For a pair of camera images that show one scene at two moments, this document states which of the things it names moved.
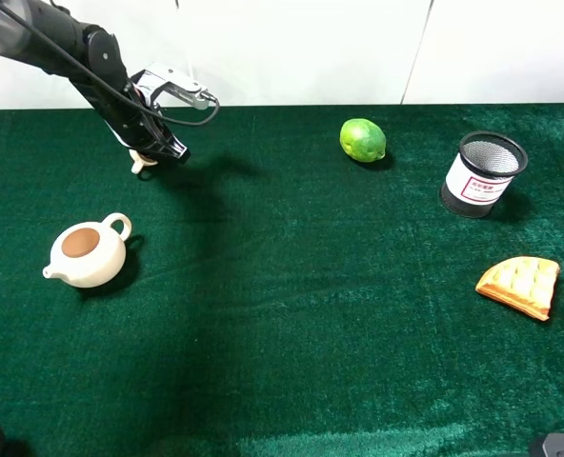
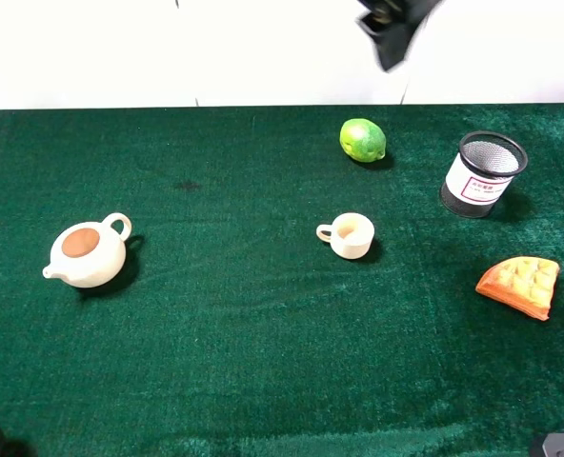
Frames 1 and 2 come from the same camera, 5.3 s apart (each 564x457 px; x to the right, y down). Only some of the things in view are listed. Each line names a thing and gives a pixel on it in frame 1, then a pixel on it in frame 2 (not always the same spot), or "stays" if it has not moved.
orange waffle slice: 526,283 stays
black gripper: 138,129 → 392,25
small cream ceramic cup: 139,161 → 351,235
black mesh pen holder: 481,173 stays
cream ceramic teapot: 90,254 stays
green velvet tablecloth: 312,281 stays
